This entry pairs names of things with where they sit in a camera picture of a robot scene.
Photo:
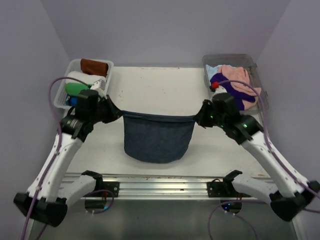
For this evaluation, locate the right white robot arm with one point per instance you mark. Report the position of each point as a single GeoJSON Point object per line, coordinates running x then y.
{"type": "Point", "coordinates": [290, 192]}

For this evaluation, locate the white rolled towel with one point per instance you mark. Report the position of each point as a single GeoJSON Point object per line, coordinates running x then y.
{"type": "Point", "coordinates": [86, 78]}

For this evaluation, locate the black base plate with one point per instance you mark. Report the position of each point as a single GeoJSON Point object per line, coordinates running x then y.
{"type": "Point", "coordinates": [219, 189]}
{"type": "Point", "coordinates": [112, 186]}

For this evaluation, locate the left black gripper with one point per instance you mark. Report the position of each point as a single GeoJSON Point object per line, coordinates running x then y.
{"type": "Point", "coordinates": [114, 112]}

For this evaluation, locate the brown towel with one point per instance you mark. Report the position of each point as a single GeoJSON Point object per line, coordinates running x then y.
{"type": "Point", "coordinates": [93, 67]}

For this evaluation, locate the blue rolled towel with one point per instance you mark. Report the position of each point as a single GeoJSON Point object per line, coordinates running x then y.
{"type": "Point", "coordinates": [71, 101]}

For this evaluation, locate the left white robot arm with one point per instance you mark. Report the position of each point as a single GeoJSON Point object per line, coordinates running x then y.
{"type": "Point", "coordinates": [44, 201]}

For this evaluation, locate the clear grey plastic bin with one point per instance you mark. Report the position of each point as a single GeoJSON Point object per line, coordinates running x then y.
{"type": "Point", "coordinates": [239, 60]}

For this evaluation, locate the green rolled towel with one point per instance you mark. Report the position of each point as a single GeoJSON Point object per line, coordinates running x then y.
{"type": "Point", "coordinates": [74, 89]}

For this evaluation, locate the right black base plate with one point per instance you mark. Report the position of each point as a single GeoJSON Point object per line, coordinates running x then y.
{"type": "Point", "coordinates": [219, 189]}

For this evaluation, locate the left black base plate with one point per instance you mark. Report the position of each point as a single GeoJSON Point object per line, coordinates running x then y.
{"type": "Point", "coordinates": [112, 186]}

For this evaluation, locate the purple towel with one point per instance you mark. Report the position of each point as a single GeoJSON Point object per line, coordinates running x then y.
{"type": "Point", "coordinates": [237, 92]}

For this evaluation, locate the white plastic basket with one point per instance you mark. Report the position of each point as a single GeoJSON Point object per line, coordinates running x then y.
{"type": "Point", "coordinates": [60, 99]}

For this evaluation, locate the aluminium front rail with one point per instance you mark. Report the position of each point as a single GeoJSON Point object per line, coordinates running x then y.
{"type": "Point", "coordinates": [155, 187]}

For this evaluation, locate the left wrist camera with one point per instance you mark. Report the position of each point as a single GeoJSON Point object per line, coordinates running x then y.
{"type": "Point", "coordinates": [100, 86]}

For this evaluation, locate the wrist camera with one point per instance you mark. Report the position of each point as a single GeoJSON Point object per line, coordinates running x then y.
{"type": "Point", "coordinates": [216, 89]}
{"type": "Point", "coordinates": [100, 86]}

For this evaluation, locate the dark grey-blue towel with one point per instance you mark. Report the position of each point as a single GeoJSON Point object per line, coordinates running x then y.
{"type": "Point", "coordinates": [158, 139]}

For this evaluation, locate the pink towel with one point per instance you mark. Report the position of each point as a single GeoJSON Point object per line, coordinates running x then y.
{"type": "Point", "coordinates": [238, 74]}

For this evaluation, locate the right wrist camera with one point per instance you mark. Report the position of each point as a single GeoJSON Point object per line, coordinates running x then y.
{"type": "Point", "coordinates": [216, 89]}

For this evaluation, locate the light blue towel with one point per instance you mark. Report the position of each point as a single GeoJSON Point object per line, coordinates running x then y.
{"type": "Point", "coordinates": [212, 70]}

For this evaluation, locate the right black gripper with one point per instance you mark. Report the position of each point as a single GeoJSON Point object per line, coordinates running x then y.
{"type": "Point", "coordinates": [200, 117]}

